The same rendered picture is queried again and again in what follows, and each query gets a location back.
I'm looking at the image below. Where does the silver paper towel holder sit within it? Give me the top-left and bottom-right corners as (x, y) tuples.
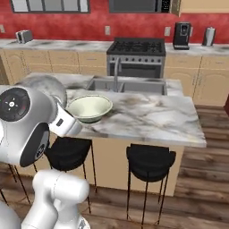
(202, 26), (217, 47)

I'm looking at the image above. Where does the grey sink tap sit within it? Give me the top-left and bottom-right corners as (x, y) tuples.
(112, 56), (123, 93)

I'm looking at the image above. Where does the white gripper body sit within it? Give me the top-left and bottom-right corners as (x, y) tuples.
(64, 110), (84, 138)

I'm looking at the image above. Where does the beige base cupboard run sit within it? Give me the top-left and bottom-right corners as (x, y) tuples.
(163, 54), (229, 107)
(0, 48), (108, 86)

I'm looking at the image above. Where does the black bar stool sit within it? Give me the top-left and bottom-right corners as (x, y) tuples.
(0, 162), (39, 208)
(43, 136), (98, 215)
(125, 143), (177, 229)

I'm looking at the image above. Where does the window with dark frame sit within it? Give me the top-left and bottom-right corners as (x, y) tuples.
(10, 0), (91, 14)

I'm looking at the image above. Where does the steel sink basin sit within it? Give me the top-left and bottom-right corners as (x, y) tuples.
(86, 75), (168, 97)

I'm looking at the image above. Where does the silver toaster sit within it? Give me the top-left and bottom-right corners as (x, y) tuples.
(14, 29), (34, 45)

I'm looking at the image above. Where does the beige wall cupboard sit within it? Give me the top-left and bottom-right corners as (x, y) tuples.
(171, 0), (229, 18)

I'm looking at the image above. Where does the dark microwave oven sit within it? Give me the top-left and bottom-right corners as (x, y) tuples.
(108, 0), (174, 14)

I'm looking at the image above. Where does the beige kitchen island base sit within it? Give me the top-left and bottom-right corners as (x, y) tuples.
(16, 132), (186, 198)

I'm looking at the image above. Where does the black coffee machine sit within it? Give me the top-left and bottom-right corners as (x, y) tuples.
(172, 21), (192, 51)

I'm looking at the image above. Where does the black and steel range oven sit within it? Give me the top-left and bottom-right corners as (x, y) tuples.
(106, 37), (167, 80)

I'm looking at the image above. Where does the grey mottled bowl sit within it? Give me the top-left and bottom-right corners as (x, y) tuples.
(16, 73), (68, 109)

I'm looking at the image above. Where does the dark red object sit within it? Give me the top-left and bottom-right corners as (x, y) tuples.
(224, 94), (229, 118)

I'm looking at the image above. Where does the pale green bowl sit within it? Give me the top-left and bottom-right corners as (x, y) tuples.
(65, 94), (114, 124)

